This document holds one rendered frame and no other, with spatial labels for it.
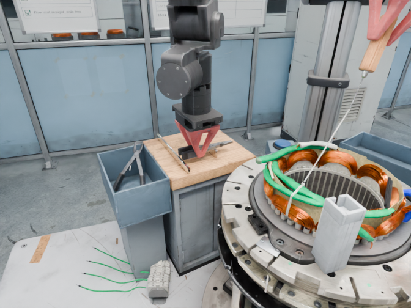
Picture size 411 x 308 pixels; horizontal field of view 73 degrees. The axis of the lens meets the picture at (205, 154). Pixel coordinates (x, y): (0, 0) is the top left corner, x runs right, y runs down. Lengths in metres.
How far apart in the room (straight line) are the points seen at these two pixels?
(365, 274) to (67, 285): 0.63
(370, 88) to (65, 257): 2.83
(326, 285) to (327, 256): 0.03
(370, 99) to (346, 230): 2.85
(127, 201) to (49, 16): 2.09
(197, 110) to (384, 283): 0.37
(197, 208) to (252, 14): 2.30
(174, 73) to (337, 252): 0.32
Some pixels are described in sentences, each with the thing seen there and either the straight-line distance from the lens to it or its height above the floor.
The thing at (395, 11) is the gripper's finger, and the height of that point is 1.36.
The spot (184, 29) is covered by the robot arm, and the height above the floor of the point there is 1.32.
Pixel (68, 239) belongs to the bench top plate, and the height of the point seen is 0.78.
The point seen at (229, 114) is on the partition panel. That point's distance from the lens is 2.93.
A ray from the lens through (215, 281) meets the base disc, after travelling 0.70.
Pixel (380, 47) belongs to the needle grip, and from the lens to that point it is 0.38.
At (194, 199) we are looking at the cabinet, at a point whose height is 0.99.
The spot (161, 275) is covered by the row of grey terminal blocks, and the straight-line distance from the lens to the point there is 0.70.
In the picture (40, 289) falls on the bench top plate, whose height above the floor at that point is 0.78.
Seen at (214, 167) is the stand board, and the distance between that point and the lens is 0.57.
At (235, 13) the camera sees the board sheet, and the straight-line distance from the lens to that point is 2.69.
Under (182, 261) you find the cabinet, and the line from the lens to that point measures 0.70.
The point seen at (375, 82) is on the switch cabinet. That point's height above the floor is 0.67.
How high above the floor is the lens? 1.37
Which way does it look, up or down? 30 degrees down
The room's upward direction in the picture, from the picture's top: straight up
